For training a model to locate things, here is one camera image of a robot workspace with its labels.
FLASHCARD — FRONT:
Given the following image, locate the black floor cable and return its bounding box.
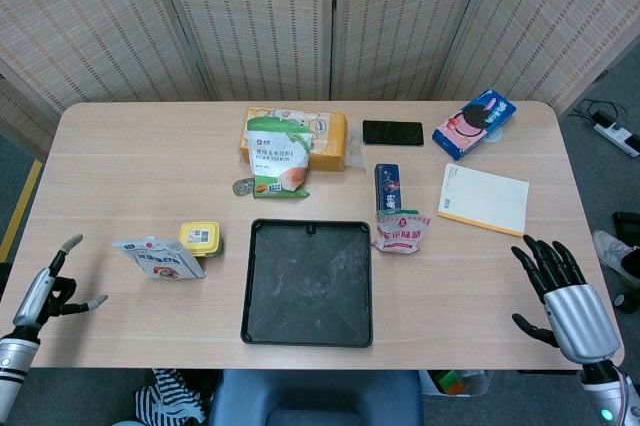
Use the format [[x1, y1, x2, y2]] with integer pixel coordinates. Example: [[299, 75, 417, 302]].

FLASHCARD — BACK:
[[569, 99, 626, 127]]

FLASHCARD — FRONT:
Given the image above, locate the woven bamboo folding screen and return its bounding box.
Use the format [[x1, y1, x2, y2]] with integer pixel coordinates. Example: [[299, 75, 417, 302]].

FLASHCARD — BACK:
[[0, 0, 640, 147]]

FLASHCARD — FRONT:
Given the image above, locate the white notepad with yellow edge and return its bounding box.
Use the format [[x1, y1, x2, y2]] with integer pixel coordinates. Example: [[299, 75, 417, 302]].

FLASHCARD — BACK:
[[437, 162, 530, 238]]

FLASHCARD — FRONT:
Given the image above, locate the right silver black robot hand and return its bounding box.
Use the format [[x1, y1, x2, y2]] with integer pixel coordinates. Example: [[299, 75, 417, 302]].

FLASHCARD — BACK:
[[510, 234, 621, 365]]

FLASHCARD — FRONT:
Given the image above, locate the white sneaker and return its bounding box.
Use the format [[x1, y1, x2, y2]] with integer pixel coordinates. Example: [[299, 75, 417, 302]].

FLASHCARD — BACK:
[[592, 229, 640, 290]]

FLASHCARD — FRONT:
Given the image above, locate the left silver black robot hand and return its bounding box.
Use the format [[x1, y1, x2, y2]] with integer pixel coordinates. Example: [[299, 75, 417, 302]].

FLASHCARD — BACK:
[[12, 233, 109, 342]]

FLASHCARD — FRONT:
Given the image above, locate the dark blue narrow box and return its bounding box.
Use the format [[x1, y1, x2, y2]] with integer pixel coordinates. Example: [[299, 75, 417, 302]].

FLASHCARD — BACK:
[[374, 162, 404, 215]]

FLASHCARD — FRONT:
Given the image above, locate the black square plastic tray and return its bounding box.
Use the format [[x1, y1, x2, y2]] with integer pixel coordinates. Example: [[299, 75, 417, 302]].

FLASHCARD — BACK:
[[240, 218, 375, 348]]

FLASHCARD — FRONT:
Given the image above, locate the black white striped cloth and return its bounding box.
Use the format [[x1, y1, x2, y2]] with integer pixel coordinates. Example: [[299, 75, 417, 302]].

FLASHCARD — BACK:
[[133, 368, 207, 425]]

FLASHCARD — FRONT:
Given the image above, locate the clear bin with coloured items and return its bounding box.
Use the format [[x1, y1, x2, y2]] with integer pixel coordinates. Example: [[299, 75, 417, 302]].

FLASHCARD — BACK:
[[419, 369, 494, 397]]

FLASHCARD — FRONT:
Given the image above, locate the black smartphone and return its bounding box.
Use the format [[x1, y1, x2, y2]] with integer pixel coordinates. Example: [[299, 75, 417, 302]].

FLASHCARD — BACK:
[[362, 119, 425, 147]]

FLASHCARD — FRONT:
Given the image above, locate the green white corn starch bag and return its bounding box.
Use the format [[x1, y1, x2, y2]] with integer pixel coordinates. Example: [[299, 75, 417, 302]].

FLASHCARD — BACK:
[[244, 115, 314, 200]]

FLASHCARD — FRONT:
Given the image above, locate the blue chair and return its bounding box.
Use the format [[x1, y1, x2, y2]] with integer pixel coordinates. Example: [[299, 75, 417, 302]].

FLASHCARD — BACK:
[[208, 369, 425, 426]]

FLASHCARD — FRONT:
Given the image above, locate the red white seasoning packet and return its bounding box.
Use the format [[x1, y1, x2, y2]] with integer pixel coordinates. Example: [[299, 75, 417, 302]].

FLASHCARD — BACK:
[[372, 209, 432, 255]]

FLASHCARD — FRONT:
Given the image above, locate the black box on floor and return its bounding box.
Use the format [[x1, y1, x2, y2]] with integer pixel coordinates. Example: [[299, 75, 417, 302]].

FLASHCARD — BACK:
[[612, 211, 640, 236]]

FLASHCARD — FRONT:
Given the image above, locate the white snack pouch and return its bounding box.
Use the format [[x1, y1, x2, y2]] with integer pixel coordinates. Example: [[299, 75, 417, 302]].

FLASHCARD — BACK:
[[111, 235, 208, 281]]

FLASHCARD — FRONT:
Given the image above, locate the yellow tissue pack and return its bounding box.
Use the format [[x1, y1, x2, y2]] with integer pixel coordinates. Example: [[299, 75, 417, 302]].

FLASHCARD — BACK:
[[239, 106, 366, 172]]

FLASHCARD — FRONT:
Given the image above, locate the white power strip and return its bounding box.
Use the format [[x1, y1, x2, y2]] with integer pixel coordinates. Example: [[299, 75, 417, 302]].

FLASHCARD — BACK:
[[593, 120, 640, 158]]

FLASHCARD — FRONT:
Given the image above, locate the blue cookie box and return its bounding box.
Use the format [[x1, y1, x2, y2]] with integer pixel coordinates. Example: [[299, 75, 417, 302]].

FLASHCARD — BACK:
[[431, 87, 518, 161]]

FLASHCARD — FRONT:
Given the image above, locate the yellow lidded green container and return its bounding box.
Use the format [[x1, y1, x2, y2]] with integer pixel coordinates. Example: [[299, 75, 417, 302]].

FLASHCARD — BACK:
[[179, 220, 225, 259]]

